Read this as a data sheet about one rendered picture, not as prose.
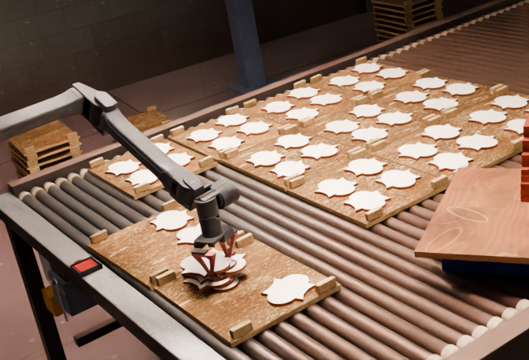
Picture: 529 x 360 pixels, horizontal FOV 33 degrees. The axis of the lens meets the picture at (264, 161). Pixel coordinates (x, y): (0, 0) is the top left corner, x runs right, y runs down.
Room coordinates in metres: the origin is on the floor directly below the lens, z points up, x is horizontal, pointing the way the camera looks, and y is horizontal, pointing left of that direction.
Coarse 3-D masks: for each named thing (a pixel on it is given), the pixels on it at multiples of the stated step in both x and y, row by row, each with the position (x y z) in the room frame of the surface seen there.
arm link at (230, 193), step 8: (184, 176) 2.19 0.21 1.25; (192, 176) 2.20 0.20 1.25; (192, 184) 2.17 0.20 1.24; (200, 184) 2.18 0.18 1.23; (208, 184) 2.20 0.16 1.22; (216, 184) 2.21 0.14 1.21; (224, 184) 2.21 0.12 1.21; (232, 184) 2.21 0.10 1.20; (192, 192) 2.16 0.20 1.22; (200, 192) 2.18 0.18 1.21; (224, 192) 2.18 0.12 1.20; (232, 192) 2.19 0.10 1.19; (192, 200) 2.17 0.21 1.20; (224, 200) 2.16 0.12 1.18; (232, 200) 2.18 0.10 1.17; (192, 208) 2.18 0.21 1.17
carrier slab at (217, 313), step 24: (264, 264) 2.23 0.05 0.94; (288, 264) 2.20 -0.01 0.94; (168, 288) 2.19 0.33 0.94; (192, 288) 2.17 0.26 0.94; (240, 288) 2.12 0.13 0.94; (264, 288) 2.09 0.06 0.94; (336, 288) 2.04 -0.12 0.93; (192, 312) 2.04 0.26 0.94; (216, 312) 2.02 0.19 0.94; (240, 312) 2.00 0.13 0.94; (264, 312) 1.98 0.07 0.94; (288, 312) 1.96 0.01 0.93; (216, 336) 1.93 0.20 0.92
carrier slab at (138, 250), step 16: (176, 208) 2.72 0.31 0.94; (144, 224) 2.64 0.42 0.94; (192, 224) 2.58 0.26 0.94; (112, 240) 2.57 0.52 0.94; (128, 240) 2.54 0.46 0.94; (144, 240) 2.52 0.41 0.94; (160, 240) 2.50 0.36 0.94; (176, 240) 2.48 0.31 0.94; (112, 256) 2.46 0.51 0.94; (128, 256) 2.43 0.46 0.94; (144, 256) 2.42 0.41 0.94; (160, 256) 2.40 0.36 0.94; (176, 256) 2.38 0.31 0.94; (128, 272) 2.33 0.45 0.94; (144, 272) 2.32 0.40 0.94; (176, 272) 2.28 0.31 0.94
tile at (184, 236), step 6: (186, 228) 2.53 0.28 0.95; (192, 228) 2.52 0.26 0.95; (198, 228) 2.51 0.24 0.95; (180, 234) 2.50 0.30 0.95; (186, 234) 2.49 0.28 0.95; (192, 234) 2.48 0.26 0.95; (198, 234) 2.48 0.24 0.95; (180, 240) 2.46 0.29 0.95; (186, 240) 2.45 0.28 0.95; (192, 240) 2.44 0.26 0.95
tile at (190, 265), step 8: (216, 256) 2.20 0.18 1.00; (224, 256) 2.19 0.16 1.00; (184, 264) 2.19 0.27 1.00; (192, 264) 2.18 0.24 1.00; (208, 264) 2.16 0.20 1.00; (216, 264) 2.15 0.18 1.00; (224, 264) 2.15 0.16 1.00; (184, 272) 2.14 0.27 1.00; (192, 272) 2.14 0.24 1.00; (200, 272) 2.13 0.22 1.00; (216, 272) 2.12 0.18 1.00
